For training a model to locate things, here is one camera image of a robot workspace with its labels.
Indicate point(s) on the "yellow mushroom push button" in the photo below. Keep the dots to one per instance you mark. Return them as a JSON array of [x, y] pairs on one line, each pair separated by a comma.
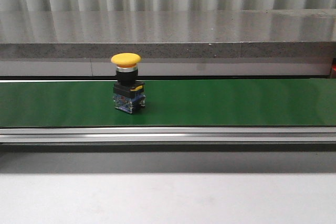
[[128, 92]]

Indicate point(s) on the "grey speckled stone counter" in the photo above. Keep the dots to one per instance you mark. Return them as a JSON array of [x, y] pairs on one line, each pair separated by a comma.
[[220, 43]]

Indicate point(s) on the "green conveyor belt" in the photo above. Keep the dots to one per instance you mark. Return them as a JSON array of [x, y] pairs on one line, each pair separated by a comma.
[[235, 102]]

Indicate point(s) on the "red plastic tray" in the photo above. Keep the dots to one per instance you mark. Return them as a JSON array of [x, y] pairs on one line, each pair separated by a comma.
[[333, 69]]

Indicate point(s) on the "aluminium conveyor frame rail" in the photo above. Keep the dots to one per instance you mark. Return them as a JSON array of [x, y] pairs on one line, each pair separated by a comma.
[[170, 134]]

